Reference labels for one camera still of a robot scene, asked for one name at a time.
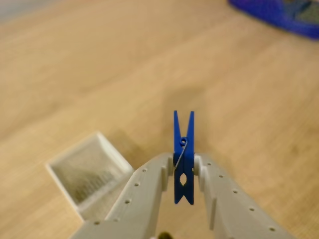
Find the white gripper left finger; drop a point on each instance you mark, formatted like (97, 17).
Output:
(139, 199)

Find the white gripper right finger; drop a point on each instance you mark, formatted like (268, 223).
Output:
(231, 206)

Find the blue clothes peg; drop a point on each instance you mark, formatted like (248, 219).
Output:
(184, 154)

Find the small white lattice crate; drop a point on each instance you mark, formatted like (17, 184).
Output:
(89, 174)

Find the blue plastic tray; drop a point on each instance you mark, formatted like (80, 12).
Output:
(269, 12)

